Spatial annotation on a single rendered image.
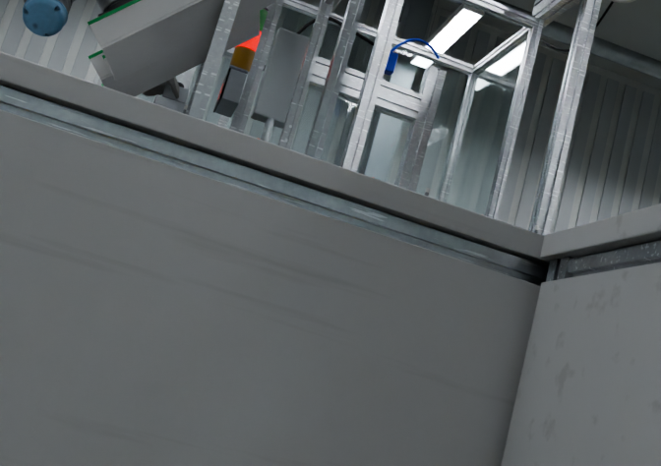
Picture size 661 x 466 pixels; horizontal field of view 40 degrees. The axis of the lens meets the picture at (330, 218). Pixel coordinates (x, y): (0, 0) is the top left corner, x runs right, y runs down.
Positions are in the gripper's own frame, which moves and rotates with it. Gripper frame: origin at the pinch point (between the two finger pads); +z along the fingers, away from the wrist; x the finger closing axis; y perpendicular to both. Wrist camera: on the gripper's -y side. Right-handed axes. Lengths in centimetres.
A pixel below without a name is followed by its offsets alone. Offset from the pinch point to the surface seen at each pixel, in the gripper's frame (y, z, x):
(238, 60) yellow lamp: -19.1, -5.3, -16.8
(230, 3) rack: -1, 3, 53
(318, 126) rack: -5, 24, 53
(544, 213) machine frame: -92, 60, -60
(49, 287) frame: 37, 30, 75
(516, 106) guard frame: -113, 28, -81
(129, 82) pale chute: 11.9, 1.3, 27.7
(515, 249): -13, 50, 75
